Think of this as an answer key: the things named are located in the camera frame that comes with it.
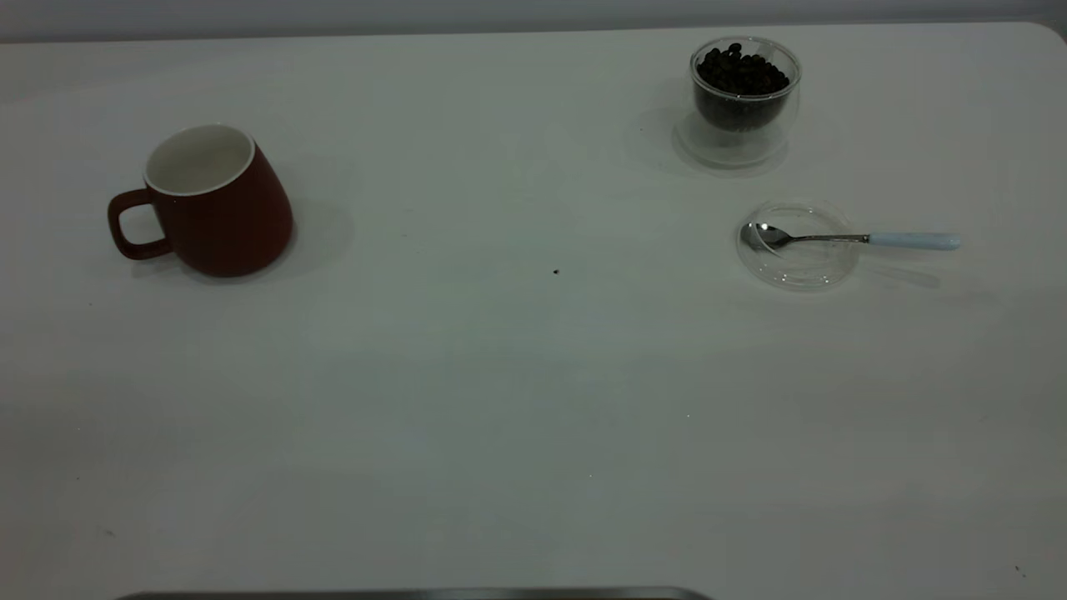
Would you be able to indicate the red ceramic mug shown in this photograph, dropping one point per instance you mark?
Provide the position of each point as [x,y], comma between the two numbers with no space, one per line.
[233,225]

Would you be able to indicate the dark coffee beans pile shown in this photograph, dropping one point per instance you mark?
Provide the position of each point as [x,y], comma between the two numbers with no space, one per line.
[742,79]

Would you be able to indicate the clear glass saucer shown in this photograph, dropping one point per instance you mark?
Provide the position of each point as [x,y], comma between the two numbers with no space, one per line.
[809,271]

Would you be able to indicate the clear double-wall glass cup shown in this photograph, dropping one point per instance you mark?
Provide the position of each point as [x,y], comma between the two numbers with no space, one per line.
[733,148]

